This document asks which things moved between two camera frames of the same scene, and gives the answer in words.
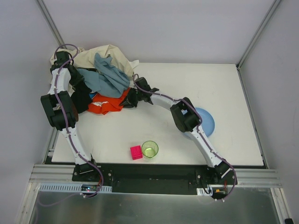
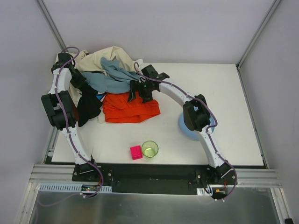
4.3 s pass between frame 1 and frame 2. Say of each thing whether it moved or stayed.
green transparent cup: stayed
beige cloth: moved
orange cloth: moved
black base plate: stayed
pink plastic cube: stayed
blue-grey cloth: moved
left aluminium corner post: stayed
